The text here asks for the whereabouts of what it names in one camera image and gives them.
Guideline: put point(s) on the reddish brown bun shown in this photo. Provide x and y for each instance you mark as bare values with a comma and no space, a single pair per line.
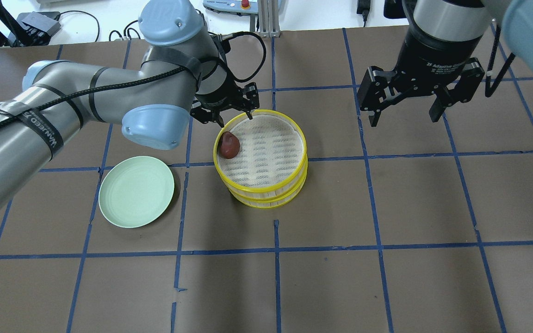
228,145

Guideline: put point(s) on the yellow rimmed bamboo steamer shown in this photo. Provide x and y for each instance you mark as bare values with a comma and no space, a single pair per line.
270,199

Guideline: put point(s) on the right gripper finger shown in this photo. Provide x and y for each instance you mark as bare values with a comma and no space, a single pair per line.
375,106
443,101

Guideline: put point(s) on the light green plate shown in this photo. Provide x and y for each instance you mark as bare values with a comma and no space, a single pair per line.
136,192

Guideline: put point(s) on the aluminium profile post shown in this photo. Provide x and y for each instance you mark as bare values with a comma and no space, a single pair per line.
264,17

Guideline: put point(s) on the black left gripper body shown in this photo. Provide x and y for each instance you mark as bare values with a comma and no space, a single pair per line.
217,98

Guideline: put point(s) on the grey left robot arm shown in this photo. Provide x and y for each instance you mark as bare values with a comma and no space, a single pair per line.
183,75

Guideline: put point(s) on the teach pendant with red button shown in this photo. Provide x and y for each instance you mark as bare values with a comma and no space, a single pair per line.
234,7

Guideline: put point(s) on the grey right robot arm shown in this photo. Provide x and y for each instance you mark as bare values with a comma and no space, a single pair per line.
506,27

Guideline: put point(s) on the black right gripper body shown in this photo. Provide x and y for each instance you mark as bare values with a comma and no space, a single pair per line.
434,58

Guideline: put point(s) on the black power adapter box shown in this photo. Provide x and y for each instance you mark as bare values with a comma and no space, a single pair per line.
40,24

